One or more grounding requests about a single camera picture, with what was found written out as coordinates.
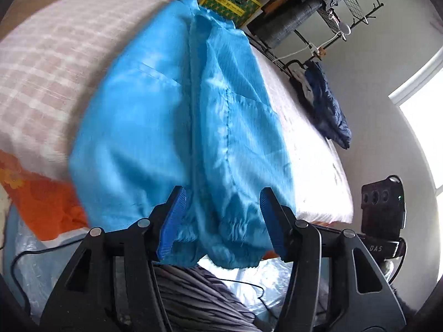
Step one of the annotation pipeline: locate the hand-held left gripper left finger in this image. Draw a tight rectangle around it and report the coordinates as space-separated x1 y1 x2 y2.
40 186 187 332

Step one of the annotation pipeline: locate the black wire clothes rack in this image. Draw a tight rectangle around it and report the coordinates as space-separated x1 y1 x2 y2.
294 0 385 52

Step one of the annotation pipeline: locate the pink plaid blanket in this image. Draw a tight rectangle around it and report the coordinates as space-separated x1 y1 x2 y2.
0 0 354 225

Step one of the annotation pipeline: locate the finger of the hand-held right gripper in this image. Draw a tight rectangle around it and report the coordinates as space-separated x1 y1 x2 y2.
313 225 343 242

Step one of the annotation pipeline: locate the clear plastic bag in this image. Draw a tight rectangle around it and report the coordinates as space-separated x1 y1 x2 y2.
7 207 333 332

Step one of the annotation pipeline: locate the navy cloth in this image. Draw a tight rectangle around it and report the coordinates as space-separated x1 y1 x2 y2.
289 60 352 150

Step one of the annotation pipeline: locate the white cable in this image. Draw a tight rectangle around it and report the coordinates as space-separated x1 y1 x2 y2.
273 10 352 64

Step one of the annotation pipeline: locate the orange floral bedsheet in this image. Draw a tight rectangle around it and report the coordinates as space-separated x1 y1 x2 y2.
0 149 91 242

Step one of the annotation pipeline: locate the dark striped cloth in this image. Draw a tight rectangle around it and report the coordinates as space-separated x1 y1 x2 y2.
152 264 264 332

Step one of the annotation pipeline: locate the yellow green box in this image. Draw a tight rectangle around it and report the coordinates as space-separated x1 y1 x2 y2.
200 0 262 28

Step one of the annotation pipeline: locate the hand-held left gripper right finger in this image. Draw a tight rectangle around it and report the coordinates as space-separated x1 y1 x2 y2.
259 187 407 332

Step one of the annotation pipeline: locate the window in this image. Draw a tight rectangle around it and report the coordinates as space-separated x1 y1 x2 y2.
388 46 443 194

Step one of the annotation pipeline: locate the black cable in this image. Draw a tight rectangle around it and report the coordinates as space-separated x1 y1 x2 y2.
10 240 91 319
221 277 281 320

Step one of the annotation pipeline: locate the blue garment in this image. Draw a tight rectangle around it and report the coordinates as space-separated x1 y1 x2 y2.
69 0 295 269

